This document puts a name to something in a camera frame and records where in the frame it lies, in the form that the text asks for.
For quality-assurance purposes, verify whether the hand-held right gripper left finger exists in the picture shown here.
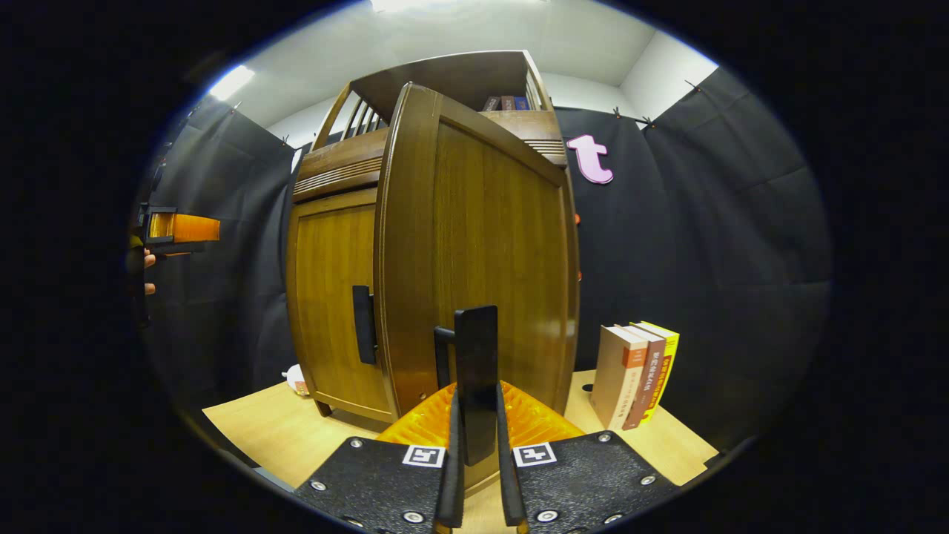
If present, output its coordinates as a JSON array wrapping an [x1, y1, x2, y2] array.
[[295, 382, 466, 534]]

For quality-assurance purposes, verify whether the large ceiling light panel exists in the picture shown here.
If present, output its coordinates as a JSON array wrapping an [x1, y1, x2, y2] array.
[[371, 0, 549, 12]]

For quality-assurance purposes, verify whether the wooden double-door shoe cabinet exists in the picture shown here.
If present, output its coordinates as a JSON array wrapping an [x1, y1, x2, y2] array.
[[285, 50, 572, 423]]

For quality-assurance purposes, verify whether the wooden shoe cabinet door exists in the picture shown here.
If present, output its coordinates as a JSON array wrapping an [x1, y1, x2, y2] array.
[[374, 82, 581, 490], [287, 189, 397, 423]]

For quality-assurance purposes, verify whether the black backdrop cloth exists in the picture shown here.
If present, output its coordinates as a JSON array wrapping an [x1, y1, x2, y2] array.
[[137, 67, 833, 449]]

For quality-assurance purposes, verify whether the beige book with orange band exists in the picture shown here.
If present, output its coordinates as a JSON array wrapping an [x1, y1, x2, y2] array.
[[591, 325, 648, 431]]

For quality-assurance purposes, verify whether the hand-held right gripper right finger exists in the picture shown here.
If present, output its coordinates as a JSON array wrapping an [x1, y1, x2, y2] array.
[[495, 382, 681, 534]]

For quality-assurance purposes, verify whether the brown book with white spine text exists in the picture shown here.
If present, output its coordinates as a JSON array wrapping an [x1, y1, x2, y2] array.
[[623, 324, 666, 431]]

